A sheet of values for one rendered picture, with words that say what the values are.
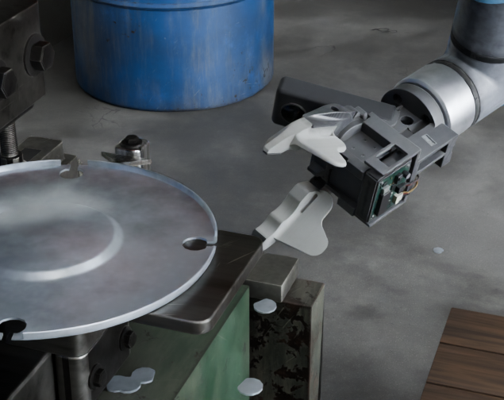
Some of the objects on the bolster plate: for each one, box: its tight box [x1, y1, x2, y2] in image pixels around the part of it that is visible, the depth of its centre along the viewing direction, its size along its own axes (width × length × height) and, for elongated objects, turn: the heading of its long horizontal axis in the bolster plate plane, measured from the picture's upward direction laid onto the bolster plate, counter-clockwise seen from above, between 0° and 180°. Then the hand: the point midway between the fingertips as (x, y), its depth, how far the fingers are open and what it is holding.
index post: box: [114, 134, 151, 171], centre depth 113 cm, size 3×3×10 cm
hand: (252, 199), depth 102 cm, fingers open, 13 cm apart
